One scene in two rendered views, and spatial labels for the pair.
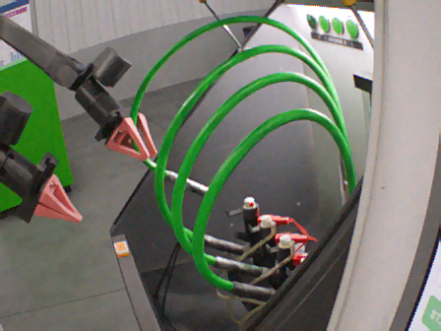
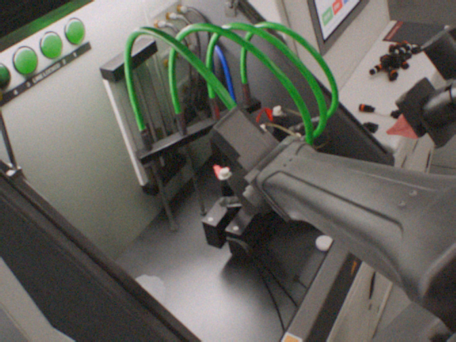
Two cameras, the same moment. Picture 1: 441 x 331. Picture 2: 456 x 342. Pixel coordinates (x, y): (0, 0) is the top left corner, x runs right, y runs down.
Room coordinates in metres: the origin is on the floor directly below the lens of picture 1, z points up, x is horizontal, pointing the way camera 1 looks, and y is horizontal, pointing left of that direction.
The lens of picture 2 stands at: (1.24, 0.52, 1.69)
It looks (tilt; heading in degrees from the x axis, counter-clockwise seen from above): 40 degrees down; 232
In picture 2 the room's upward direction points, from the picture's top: 10 degrees counter-clockwise
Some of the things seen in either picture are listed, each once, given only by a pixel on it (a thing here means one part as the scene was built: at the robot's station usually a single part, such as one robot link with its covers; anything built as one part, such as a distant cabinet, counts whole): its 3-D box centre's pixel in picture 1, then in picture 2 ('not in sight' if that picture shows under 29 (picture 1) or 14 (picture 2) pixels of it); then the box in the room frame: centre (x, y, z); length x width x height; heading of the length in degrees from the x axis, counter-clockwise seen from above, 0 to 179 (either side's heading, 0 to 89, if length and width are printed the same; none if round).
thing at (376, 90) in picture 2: not in sight; (392, 74); (0.10, -0.06, 0.97); 0.70 x 0.22 x 0.03; 14
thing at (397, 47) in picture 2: not in sight; (396, 57); (0.06, -0.07, 1.01); 0.23 x 0.11 x 0.06; 14
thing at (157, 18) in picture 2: not in sight; (179, 53); (0.64, -0.35, 1.20); 0.13 x 0.03 x 0.31; 14
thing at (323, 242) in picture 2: not in sight; (324, 243); (0.66, 0.10, 0.84); 0.04 x 0.04 x 0.01
